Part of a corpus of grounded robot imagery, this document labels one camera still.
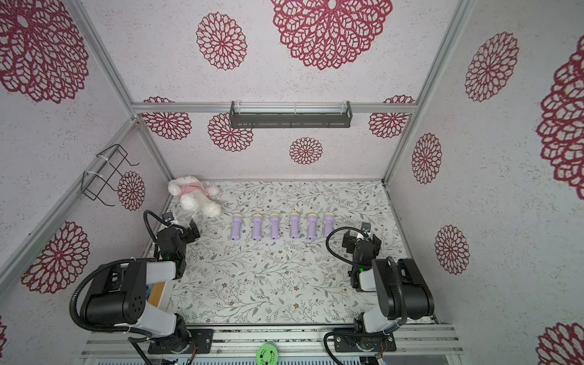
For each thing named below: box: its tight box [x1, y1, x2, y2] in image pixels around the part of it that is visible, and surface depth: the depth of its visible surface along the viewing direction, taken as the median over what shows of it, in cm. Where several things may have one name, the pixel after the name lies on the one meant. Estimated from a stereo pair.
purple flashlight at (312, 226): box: [306, 213, 318, 241], surface depth 102 cm
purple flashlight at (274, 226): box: [269, 212, 280, 241], surface depth 102 cm
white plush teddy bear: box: [168, 175, 223, 218], surface depth 103 cm
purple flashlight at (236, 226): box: [231, 213, 244, 242], surface depth 102 cm
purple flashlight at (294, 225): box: [289, 212, 301, 239], surface depth 102 cm
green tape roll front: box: [255, 343, 280, 365], surface depth 69 cm
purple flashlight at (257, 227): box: [252, 214, 264, 242], surface depth 102 cm
